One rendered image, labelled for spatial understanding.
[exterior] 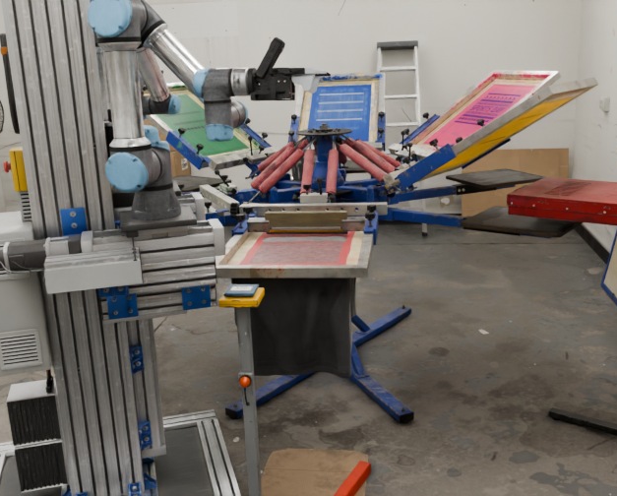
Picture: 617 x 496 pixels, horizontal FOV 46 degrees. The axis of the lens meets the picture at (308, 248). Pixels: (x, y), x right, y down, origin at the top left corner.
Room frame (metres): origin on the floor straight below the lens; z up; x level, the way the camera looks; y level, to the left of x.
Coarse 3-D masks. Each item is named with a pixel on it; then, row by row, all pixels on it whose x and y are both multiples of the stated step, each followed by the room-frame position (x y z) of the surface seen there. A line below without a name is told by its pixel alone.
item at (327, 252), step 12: (348, 240) 2.97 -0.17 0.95; (300, 252) 2.81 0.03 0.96; (312, 252) 2.80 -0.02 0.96; (324, 252) 2.80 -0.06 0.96; (336, 252) 2.79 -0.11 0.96; (348, 252) 2.78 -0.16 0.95; (300, 264) 2.65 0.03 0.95; (312, 264) 2.64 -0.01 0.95; (324, 264) 2.63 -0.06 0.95; (336, 264) 2.63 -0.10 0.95
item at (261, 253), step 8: (264, 232) 3.16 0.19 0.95; (256, 248) 2.90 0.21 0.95; (264, 248) 2.90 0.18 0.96; (272, 248) 2.89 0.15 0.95; (280, 248) 2.88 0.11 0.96; (288, 248) 2.88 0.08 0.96; (296, 248) 2.87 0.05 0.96; (248, 256) 2.79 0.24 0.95; (256, 256) 2.78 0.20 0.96; (264, 256) 2.78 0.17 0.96; (272, 256) 2.77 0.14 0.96; (280, 256) 2.77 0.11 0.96; (288, 256) 2.76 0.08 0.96; (240, 264) 2.68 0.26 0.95; (248, 264) 2.68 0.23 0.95; (256, 264) 2.67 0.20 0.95; (264, 264) 2.67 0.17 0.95; (272, 264) 2.66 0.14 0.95; (280, 264) 2.66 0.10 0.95; (288, 264) 2.65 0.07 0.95
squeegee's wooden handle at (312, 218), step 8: (272, 216) 3.09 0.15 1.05; (280, 216) 3.09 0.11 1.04; (288, 216) 3.08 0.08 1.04; (296, 216) 3.08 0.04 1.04; (304, 216) 3.07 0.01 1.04; (312, 216) 3.07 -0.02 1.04; (320, 216) 3.06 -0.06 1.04; (328, 216) 3.06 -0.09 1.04; (336, 216) 3.05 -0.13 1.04; (344, 216) 3.05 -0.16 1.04; (272, 224) 3.09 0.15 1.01; (280, 224) 3.09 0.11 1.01; (288, 224) 3.08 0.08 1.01; (296, 224) 3.08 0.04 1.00; (304, 224) 3.07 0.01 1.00; (312, 224) 3.07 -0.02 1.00; (320, 224) 3.06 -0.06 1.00; (328, 224) 3.06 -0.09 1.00; (336, 224) 3.05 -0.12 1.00
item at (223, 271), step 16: (240, 240) 2.95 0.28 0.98; (368, 240) 2.82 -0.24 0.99; (224, 256) 2.68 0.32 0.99; (368, 256) 2.59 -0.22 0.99; (224, 272) 2.52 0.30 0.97; (240, 272) 2.51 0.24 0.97; (256, 272) 2.51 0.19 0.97; (272, 272) 2.50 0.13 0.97; (288, 272) 2.49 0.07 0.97; (304, 272) 2.48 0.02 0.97; (320, 272) 2.47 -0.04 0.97; (336, 272) 2.47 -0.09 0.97; (352, 272) 2.46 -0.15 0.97
